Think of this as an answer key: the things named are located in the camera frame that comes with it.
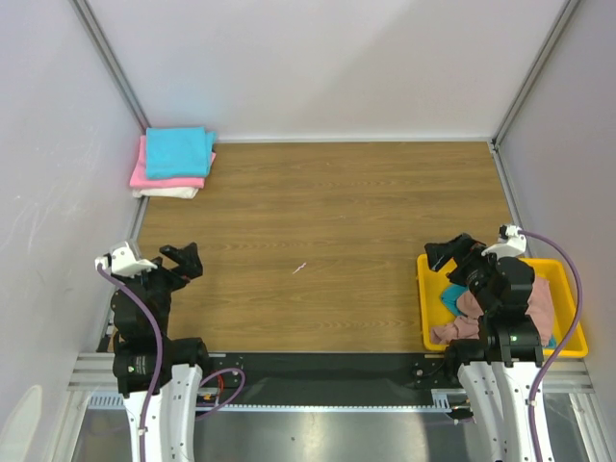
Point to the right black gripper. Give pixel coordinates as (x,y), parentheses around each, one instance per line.
(458,255)

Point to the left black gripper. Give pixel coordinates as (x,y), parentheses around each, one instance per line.
(188,263)

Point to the turquoise t shirt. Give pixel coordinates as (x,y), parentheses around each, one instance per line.
(450,296)
(178,152)

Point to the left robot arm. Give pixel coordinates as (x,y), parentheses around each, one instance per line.
(158,378)

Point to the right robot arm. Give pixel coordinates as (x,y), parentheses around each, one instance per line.
(501,370)

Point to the folded white t shirt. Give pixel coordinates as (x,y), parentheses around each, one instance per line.
(173,192)

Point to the folded pink t shirt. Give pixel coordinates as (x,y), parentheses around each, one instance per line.
(139,180)

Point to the dusty pink t shirt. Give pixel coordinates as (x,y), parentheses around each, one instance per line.
(462,322)

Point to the small pink thread scrap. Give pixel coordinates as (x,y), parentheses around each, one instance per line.
(299,268)

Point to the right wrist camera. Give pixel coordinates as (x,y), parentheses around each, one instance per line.
(511,243)

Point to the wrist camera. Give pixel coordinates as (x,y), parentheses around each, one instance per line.
(124,260)
(511,243)

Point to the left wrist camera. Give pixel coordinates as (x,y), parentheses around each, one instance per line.
(124,260)

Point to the aluminium front rail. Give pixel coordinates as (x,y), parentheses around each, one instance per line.
(93,372)

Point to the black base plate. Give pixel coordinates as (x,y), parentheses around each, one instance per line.
(285,373)

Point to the white cable duct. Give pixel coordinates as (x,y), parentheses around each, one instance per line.
(422,401)

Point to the right aluminium frame post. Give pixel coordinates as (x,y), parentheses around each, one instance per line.
(563,18)

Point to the aluminium frame post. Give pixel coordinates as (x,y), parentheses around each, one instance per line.
(107,54)
(563,18)

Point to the left aluminium frame post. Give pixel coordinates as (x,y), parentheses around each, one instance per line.
(107,54)

